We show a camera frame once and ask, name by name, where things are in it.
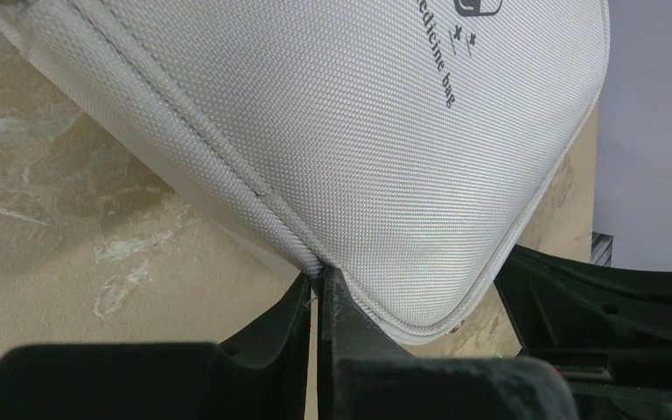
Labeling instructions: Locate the grey storage case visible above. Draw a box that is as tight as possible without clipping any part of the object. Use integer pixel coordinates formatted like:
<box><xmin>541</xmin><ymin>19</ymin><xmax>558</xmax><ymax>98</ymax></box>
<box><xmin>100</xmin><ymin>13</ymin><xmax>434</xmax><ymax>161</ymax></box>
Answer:
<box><xmin>0</xmin><ymin>1</ymin><xmax>610</xmax><ymax>344</ymax></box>

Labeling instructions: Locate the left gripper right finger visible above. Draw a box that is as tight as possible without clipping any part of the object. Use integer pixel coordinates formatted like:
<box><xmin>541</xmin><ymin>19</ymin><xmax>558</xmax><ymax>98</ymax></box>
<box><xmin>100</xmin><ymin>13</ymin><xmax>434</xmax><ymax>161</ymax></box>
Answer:
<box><xmin>315</xmin><ymin>267</ymin><xmax>578</xmax><ymax>419</ymax></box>

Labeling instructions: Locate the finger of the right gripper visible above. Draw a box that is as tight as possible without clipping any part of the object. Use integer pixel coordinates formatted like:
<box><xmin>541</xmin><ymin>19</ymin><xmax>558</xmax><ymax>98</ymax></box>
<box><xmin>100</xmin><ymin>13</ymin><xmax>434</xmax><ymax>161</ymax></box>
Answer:
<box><xmin>494</xmin><ymin>246</ymin><xmax>672</xmax><ymax>419</ymax></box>

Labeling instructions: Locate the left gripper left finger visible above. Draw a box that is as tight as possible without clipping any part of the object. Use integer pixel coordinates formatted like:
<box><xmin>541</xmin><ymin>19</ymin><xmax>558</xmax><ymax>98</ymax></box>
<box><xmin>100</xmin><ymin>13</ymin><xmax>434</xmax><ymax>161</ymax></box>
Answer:
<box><xmin>0</xmin><ymin>276</ymin><xmax>311</xmax><ymax>419</ymax></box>

